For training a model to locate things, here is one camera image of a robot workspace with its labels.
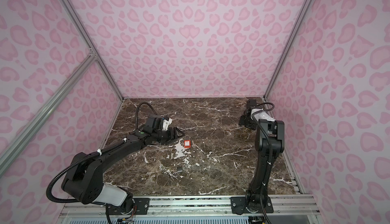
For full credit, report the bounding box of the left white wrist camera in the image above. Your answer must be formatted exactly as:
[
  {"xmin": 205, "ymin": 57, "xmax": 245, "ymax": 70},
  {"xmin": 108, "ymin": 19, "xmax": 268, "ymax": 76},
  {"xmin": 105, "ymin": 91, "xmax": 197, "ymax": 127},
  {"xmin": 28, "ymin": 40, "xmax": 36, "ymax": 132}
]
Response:
[{"xmin": 145, "ymin": 114, "xmax": 172, "ymax": 132}]

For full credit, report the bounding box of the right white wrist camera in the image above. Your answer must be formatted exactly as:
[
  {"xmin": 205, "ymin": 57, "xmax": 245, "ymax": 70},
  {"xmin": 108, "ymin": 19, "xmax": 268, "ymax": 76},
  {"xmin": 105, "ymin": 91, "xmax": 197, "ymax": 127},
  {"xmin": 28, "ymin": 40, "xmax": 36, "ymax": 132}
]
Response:
[{"xmin": 246, "ymin": 99, "xmax": 258, "ymax": 110}]

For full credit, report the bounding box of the red padlock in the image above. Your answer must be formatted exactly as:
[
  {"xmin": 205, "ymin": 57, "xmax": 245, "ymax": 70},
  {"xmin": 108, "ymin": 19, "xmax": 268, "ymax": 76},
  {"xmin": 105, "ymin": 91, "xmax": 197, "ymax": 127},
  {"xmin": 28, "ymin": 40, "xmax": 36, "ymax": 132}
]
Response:
[{"xmin": 184, "ymin": 140, "xmax": 192, "ymax": 149}]

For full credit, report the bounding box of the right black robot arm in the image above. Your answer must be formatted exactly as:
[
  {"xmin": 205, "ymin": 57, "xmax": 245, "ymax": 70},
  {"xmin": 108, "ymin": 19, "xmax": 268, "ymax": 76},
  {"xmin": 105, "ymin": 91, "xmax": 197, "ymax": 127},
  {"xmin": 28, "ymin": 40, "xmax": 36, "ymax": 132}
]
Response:
[{"xmin": 239, "ymin": 99, "xmax": 285, "ymax": 214}]

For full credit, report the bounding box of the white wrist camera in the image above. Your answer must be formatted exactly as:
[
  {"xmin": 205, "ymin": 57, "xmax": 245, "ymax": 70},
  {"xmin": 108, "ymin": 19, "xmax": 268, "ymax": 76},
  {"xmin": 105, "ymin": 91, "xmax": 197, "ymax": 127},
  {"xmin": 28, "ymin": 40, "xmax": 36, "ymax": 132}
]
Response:
[
  {"xmin": 246, "ymin": 99, "xmax": 258, "ymax": 110},
  {"xmin": 145, "ymin": 114, "xmax": 172, "ymax": 132}
]

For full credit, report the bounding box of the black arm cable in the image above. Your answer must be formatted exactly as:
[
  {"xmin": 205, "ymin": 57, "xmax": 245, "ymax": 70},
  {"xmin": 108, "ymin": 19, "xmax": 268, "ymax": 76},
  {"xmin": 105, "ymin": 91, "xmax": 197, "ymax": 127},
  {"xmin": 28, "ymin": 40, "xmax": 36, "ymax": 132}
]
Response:
[
  {"xmin": 250, "ymin": 102, "xmax": 275, "ymax": 224},
  {"xmin": 45, "ymin": 102, "xmax": 157, "ymax": 204}
]

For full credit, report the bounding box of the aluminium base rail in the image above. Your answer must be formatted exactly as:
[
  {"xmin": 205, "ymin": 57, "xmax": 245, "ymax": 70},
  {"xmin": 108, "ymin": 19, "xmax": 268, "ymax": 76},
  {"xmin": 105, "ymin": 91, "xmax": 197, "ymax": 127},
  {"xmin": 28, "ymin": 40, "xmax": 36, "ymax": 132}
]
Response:
[{"xmin": 59, "ymin": 194, "xmax": 320, "ymax": 220}]

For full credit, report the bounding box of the diagonal aluminium frame strut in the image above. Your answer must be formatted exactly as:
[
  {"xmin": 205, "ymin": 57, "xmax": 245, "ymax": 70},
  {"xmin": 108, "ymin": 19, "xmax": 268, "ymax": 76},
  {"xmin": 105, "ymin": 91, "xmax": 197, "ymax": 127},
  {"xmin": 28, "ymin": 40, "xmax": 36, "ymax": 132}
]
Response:
[{"xmin": 1, "ymin": 52, "xmax": 96, "ymax": 176}]

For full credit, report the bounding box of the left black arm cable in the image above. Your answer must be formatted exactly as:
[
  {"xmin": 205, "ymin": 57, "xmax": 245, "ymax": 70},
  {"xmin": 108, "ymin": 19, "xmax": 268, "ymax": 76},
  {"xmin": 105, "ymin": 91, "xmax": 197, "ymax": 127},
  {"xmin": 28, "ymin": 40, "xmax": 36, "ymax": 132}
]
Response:
[{"xmin": 45, "ymin": 102, "xmax": 157, "ymax": 204}]

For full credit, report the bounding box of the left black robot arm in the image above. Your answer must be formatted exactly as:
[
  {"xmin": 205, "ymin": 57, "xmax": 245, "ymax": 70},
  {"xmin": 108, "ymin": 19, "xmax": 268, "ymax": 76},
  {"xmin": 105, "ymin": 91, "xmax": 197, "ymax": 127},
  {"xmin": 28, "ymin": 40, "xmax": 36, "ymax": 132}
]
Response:
[{"xmin": 46, "ymin": 127, "xmax": 185, "ymax": 212}]

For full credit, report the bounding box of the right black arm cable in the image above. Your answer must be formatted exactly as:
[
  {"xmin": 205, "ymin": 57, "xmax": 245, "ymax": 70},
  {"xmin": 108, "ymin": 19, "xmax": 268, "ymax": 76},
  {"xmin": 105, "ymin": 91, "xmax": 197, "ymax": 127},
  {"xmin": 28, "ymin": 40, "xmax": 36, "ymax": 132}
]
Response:
[{"xmin": 250, "ymin": 102, "xmax": 275, "ymax": 224}]

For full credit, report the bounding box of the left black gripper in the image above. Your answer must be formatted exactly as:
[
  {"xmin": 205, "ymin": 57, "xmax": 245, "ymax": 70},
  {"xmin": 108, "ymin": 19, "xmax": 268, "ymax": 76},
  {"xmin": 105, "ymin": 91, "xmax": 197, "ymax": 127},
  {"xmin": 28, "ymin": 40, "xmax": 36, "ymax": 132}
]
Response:
[{"xmin": 153, "ymin": 126, "xmax": 186, "ymax": 145}]

